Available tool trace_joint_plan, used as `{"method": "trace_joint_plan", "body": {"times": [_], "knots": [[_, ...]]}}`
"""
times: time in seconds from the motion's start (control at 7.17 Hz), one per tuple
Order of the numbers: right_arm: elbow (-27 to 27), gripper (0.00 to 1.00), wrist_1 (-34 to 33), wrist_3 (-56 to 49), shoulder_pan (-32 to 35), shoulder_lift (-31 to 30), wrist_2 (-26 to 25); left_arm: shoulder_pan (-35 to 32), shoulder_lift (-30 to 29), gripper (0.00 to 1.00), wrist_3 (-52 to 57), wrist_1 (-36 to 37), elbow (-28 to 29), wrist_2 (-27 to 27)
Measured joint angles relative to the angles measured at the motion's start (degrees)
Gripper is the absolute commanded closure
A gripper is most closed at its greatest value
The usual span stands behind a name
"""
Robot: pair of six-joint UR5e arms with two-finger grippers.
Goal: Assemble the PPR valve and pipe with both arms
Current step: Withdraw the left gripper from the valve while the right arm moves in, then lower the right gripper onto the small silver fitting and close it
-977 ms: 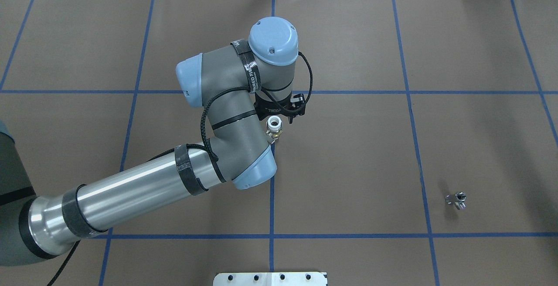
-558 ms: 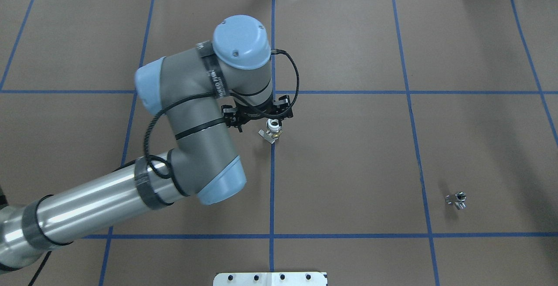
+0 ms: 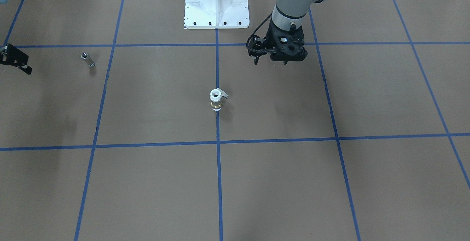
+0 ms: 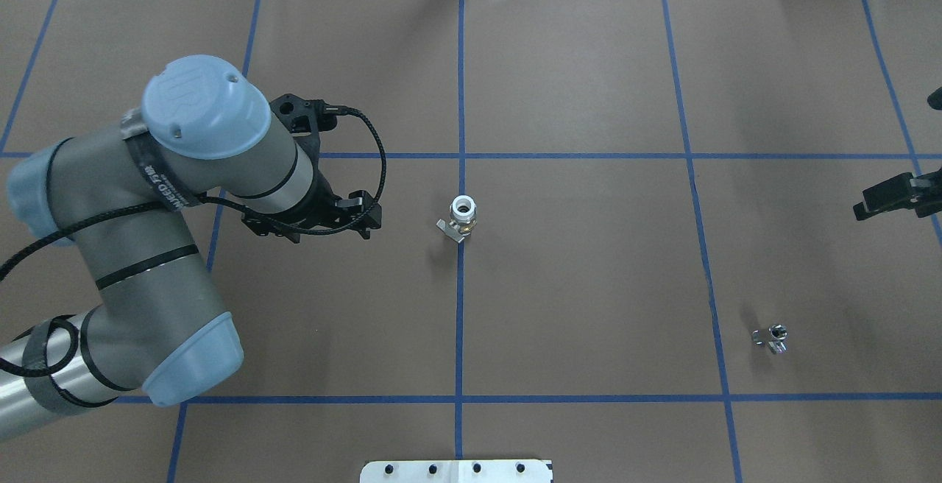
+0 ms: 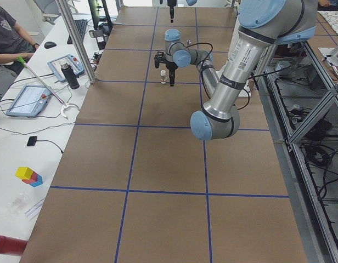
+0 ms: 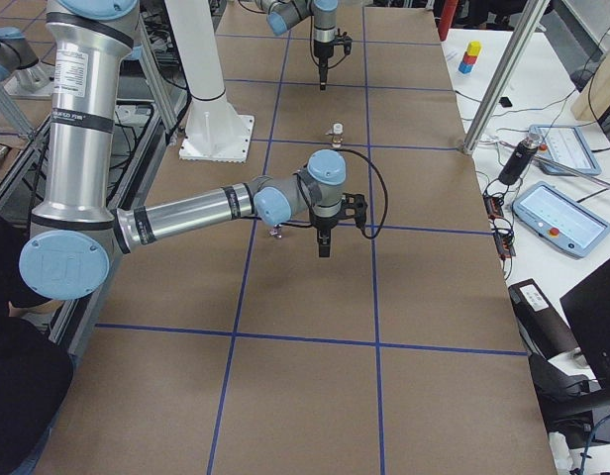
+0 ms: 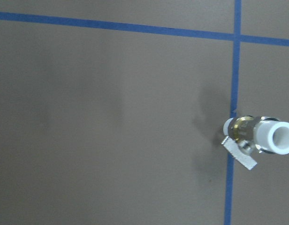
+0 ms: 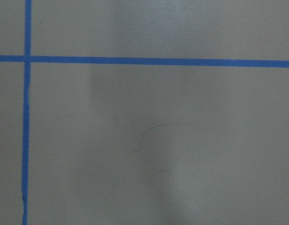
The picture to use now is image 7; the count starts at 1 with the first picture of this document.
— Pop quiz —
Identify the brass PPR ball valve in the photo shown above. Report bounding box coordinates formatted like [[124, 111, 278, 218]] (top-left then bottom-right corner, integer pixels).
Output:
[[221, 115, 289, 170]]

